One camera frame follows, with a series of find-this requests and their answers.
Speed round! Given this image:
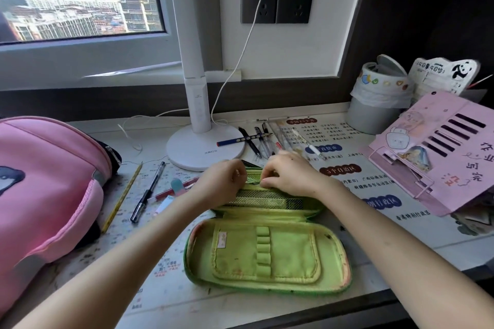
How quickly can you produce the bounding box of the printed desk mat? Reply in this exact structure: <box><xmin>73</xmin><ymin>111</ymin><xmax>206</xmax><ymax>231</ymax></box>
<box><xmin>66</xmin><ymin>111</ymin><xmax>494</xmax><ymax>318</ymax></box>

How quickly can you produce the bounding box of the person's right forearm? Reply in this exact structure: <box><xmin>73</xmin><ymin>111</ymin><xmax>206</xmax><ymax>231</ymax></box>
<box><xmin>309</xmin><ymin>174</ymin><xmax>494</xmax><ymax>329</ymax></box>

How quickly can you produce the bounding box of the person's left forearm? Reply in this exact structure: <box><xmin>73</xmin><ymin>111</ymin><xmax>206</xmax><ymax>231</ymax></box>
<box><xmin>12</xmin><ymin>183</ymin><xmax>217</xmax><ymax>329</ymax></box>

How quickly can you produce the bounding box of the clear gel pen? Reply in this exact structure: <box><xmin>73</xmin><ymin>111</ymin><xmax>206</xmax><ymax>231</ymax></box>
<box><xmin>254</xmin><ymin>127</ymin><xmax>271</xmax><ymax>159</ymax></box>
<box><xmin>270</xmin><ymin>121</ymin><xmax>298</xmax><ymax>153</ymax></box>
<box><xmin>262</xmin><ymin>122</ymin><xmax>278</xmax><ymax>157</ymax></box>

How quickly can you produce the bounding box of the pink backpack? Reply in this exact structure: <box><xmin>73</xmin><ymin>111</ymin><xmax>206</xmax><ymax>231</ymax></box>
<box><xmin>0</xmin><ymin>116</ymin><xmax>123</xmax><ymax>318</ymax></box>

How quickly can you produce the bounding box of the white framed window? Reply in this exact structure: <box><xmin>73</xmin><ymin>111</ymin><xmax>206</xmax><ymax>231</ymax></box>
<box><xmin>0</xmin><ymin>0</ymin><xmax>184</xmax><ymax>79</ymax></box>

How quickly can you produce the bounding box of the person's left hand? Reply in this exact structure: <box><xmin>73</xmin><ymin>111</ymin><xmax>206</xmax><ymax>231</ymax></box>
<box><xmin>199</xmin><ymin>158</ymin><xmax>248</xmax><ymax>208</ymax></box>

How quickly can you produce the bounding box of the thin white pen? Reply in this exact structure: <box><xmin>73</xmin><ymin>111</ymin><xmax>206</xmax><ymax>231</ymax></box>
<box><xmin>253</xmin><ymin>116</ymin><xmax>311</xmax><ymax>123</ymax></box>

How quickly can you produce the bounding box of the dark grey wall socket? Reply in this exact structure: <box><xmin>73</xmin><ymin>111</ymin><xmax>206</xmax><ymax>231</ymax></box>
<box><xmin>276</xmin><ymin>0</ymin><xmax>315</xmax><ymax>25</ymax></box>
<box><xmin>241</xmin><ymin>0</ymin><xmax>279</xmax><ymax>25</ymax></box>

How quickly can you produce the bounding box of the black ballpoint pen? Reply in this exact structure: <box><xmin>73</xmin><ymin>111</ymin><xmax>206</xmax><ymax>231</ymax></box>
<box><xmin>130</xmin><ymin>161</ymin><xmax>166</xmax><ymax>224</ymax></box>

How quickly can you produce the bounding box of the blue pencil with red end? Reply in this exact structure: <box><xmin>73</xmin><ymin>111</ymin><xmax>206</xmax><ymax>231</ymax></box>
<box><xmin>216</xmin><ymin>133</ymin><xmax>273</xmax><ymax>147</ymax></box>

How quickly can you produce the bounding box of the green fabric pencil case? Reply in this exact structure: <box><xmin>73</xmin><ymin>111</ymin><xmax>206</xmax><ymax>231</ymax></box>
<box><xmin>184</xmin><ymin>166</ymin><xmax>352</xmax><ymax>295</ymax></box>

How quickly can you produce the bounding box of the white pen with clear cap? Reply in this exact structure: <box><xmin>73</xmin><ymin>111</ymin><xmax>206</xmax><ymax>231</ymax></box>
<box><xmin>291</xmin><ymin>128</ymin><xmax>327</xmax><ymax>160</ymax></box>

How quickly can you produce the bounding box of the grey desktop trash bin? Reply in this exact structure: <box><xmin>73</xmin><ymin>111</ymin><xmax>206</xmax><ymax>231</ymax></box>
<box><xmin>345</xmin><ymin>63</ymin><xmax>413</xmax><ymax>136</ymax></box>

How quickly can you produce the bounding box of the red and white stick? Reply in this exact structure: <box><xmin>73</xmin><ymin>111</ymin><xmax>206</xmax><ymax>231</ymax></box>
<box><xmin>467</xmin><ymin>74</ymin><xmax>494</xmax><ymax>90</ymax></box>

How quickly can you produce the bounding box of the yellow pencil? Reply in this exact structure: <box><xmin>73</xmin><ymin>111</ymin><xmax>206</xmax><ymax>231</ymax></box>
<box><xmin>101</xmin><ymin>162</ymin><xmax>143</xmax><ymax>234</ymax></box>

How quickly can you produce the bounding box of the dark wooden bookshelf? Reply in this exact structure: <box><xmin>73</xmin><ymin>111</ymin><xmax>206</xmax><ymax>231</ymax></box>
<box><xmin>339</xmin><ymin>0</ymin><xmax>494</xmax><ymax>104</ymax></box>

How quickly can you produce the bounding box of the white trash bag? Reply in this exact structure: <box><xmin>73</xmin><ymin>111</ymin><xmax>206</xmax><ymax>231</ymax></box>
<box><xmin>350</xmin><ymin>72</ymin><xmax>414</xmax><ymax>110</ymax></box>

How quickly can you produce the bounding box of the pink book stand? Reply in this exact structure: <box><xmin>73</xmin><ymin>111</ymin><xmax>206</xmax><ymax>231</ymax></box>
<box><xmin>359</xmin><ymin>90</ymin><xmax>494</xmax><ymax>218</ymax></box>

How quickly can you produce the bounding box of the white charging cable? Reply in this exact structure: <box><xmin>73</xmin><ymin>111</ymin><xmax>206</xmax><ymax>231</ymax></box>
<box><xmin>117</xmin><ymin>0</ymin><xmax>268</xmax><ymax>153</ymax></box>

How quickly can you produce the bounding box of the white desk lamp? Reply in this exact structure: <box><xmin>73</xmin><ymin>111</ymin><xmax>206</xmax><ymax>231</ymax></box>
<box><xmin>165</xmin><ymin>0</ymin><xmax>246</xmax><ymax>172</ymax></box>

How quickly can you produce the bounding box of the black marker pen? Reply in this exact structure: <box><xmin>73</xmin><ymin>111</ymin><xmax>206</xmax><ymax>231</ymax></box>
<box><xmin>238</xmin><ymin>127</ymin><xmax>262</xmax><ymax>158</ymax></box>

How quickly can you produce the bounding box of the person's right hand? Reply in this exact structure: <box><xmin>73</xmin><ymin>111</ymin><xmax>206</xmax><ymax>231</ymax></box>
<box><xmin>259</xmin><ymin>149</ymin><xmax>329</xmax><ymax>199</ymax></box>

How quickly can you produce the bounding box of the white swing bin lid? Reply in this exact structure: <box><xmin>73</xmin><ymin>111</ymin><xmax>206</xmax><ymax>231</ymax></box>
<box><xmin>376</xmin><ymin>54</ymin><xmax>409</xmax><ymax>79</ymax></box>

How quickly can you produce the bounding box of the red pen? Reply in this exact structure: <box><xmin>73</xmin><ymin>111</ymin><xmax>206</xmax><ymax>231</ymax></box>
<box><xmin>148</xmin><ymin>176</ymin><xmax>200</xmax><ymax>202</ymax></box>

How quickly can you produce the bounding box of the pink and white correction pen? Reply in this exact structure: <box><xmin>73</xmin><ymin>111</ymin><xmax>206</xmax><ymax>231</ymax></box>
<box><xmin>154</xmin><ymin>196</ymin><xmax>177</xmax><ymax>217</ymax></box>

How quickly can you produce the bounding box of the panda desk calendar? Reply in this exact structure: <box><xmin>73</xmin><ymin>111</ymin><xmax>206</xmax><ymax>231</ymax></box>
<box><xmin>408</xmin><ymin>57</ymin><xmax>481</xmax><ymax>101</ymax></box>

